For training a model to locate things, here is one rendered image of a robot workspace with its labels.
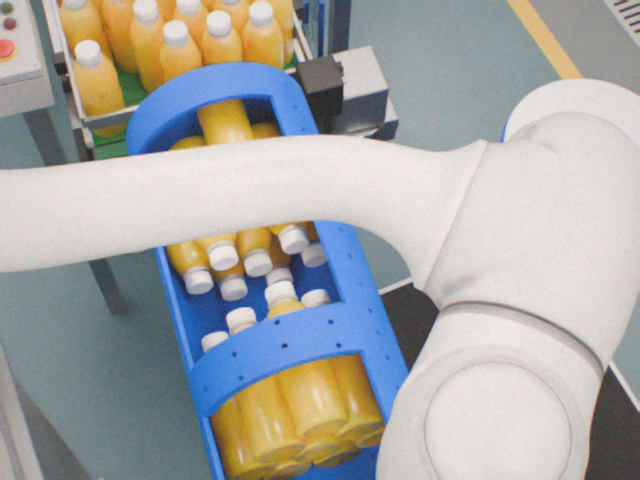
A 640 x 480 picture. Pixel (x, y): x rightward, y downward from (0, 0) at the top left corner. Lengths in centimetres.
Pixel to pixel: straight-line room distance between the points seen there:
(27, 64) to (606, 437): 152
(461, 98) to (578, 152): 234
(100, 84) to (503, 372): 124
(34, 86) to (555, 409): 128
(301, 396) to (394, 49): 195
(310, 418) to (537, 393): 73
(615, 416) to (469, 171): 185
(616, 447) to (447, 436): 191
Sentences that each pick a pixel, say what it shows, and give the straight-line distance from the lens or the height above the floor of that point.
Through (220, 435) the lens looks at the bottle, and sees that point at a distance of 130.
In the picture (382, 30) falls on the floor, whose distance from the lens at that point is 306.
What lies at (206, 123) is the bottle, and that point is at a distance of 140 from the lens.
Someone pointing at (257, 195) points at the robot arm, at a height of 182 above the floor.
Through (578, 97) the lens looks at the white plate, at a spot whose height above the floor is 104.
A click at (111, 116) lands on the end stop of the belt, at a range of 168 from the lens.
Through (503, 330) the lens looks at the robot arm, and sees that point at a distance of 53.
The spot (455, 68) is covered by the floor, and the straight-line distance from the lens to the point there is 299.
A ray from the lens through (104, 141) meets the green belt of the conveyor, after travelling 175.
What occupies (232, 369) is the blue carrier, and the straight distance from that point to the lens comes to 119.
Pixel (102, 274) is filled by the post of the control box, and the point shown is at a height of 23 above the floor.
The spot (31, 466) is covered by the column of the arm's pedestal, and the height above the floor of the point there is 100.
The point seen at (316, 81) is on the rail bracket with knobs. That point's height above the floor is 100.
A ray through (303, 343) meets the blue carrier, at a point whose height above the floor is 123.
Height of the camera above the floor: 232
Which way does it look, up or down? 62 degrees down
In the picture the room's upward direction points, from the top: 2 degrees clockwise
